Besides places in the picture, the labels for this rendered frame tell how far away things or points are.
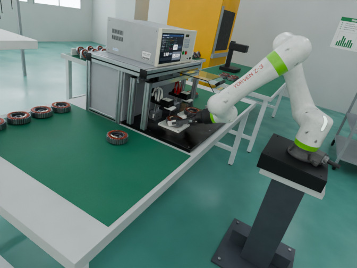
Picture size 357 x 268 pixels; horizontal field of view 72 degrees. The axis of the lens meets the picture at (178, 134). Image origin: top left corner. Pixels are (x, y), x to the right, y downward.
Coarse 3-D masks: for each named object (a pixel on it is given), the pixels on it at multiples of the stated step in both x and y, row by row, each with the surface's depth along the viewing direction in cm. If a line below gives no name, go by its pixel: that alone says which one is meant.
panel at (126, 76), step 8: (128, 80) 142; (144, 80) 156; (128, 88) 144; (160, 88) 176; (168, 88) 186; (176, 88) 198; (128, 96) 147; (136, 96) 154; (168, 96) 191; (136, 104) 157; (152, 104) 174; (136, 112) 160; (120, 120) 150
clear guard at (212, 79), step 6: (180, 72) 161; (186, 72) 165; (198, 72) 171; (204, 72) 174; (198, 78) 156; (204, 78) 158; (210, 78) 161; (216, 78) 165; (222, 78) 173; (210, 84) 154; (222, 84) 168; (216, 90) 157
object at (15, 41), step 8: (0, 32) 106; (8, 32) 109; (0, 40) 93; (8, 40) 95; (16, 40) 98; (24, 40) 100; (32, 40) 103; (0, 48) 94; (8, 48) 96; (16, 48) 99; (24, 48) 101; (32, 48) 104
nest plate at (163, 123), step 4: (164, 120) 159; (160, 124) 153; (164, 124) 153; (184, 124) 158; (188, 124) 159; (168, 128) 151; (172, 128) 150; (176, 128) 151; (180, 128) 152; (184, 128) 154
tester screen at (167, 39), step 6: (168, 36) 139; (174, 36) 145; (180, 36) 151; (162, 42) 136; (168, 42) 142; (174, 42) 147; (180, 42) 153; (162, 48) 138; (168, 48) 144; (162, 54) 140; (168, 60) 149; (174, 60) 155
